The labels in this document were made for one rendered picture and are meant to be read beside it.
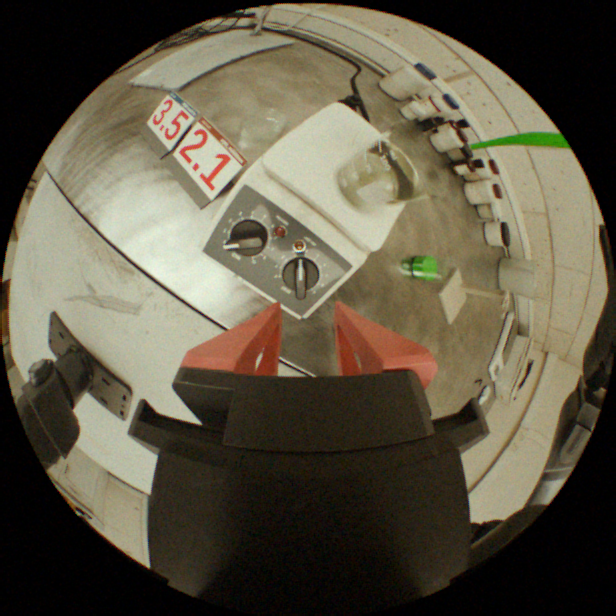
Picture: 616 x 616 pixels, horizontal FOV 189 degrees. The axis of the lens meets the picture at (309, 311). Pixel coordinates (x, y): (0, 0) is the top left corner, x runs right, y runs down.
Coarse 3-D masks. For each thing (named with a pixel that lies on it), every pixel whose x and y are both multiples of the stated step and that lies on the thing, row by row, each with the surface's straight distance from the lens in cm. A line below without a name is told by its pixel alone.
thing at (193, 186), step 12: (180, 144) 27; (168, 168) 27; (180, 168) 26; (240, 168) 22; (180, 180) 26; (192, 180) 25; (228, 180) 22; (192, 192) 24; (204, 192) 24; (216, 192) 23; (204, 204) 24
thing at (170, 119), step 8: (168, 96) 33; (168, 104) 32; (176, 104) 30; (160, 112) 33; (168, 112) 31; (176, 112) 30; (184, 112) 28; (152, 120) 34; (160, 120) 32; (168, 120) 30; (176, 120) 29; (184, 120) 28; (160, 128) 31; (168, 128) 30; (176, 128) 28; (168, 136) 29; (176, 136) 28
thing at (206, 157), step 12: (192, 132) 26; (204, 132) 25; (192, 144) 26; (204, 144) 24; (216, 144) 23; (180, 156) 27; (192, 156) 25; (204, 156) 24; (216, 156) 23; (228, 156) 22; (192, 168) 25; (204, 168) 24; (216, 168) 23; (228, 168) 22; (204, 180) 24; (216, 180) 23
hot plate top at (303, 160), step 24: (312, 120) 20; (336, 120) 21; (360, 120) 23; (288, 144) 17; (312, 144) 18; (336, 144) 19; (360, 144) 21; (264, 168) 16; (288, 168) 16; (312, 168) 17; (312, 192) 16; (336, 216) 16; (360, 216) 17; (384, 216) 19; (360, 240) 17; (384, 240) 19
